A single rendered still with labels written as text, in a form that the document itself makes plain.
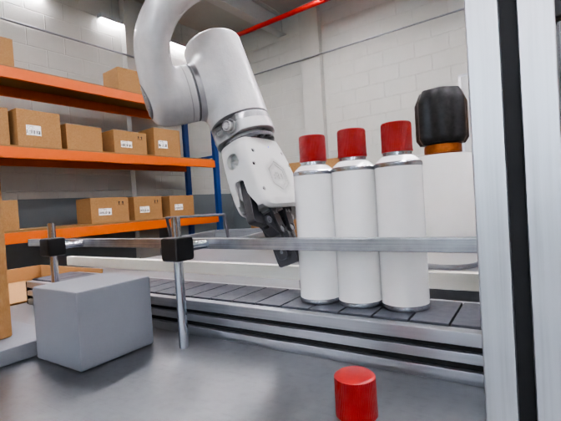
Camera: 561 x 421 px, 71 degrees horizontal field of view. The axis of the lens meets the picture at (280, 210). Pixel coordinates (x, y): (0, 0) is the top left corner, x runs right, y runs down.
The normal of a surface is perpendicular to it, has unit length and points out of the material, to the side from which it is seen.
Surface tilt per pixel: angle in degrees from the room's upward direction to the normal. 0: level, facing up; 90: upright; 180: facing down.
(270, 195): 68
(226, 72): 76
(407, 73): 90
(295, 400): 0
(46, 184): 90
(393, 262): 90
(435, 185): 90
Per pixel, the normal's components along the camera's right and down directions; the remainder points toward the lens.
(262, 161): 0.71, -0.39
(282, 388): -0.07, -1.00
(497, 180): -0.55, 0.05
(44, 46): 0.80, -0.04
